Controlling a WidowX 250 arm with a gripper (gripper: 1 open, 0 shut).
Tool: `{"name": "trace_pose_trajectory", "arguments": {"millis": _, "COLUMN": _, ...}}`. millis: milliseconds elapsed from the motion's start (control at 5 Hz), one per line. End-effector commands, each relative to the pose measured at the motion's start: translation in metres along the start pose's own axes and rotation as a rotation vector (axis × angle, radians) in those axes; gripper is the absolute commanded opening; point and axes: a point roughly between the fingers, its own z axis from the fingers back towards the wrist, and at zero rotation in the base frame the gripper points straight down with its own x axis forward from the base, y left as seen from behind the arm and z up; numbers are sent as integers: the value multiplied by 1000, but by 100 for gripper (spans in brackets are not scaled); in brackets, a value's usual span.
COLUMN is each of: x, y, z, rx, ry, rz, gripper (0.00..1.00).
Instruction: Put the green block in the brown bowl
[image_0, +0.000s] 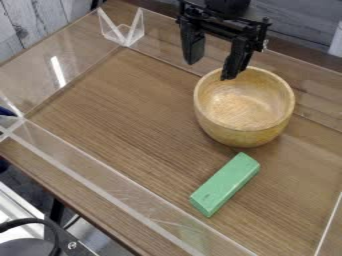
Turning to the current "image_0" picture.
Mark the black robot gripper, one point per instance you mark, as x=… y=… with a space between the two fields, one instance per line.
x=230 y=20

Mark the green rectangular block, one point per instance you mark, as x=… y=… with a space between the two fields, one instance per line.
x=223 y=184

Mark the light wooden bowl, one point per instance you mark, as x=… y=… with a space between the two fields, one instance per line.
x=243 y=112

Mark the white object at right edge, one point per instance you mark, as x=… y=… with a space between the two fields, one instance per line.
x=335 y=46

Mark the blue object at left edge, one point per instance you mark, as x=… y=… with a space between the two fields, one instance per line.
x=5 y=112

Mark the black metal table leg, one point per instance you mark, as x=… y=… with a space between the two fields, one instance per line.
x=56 y=211

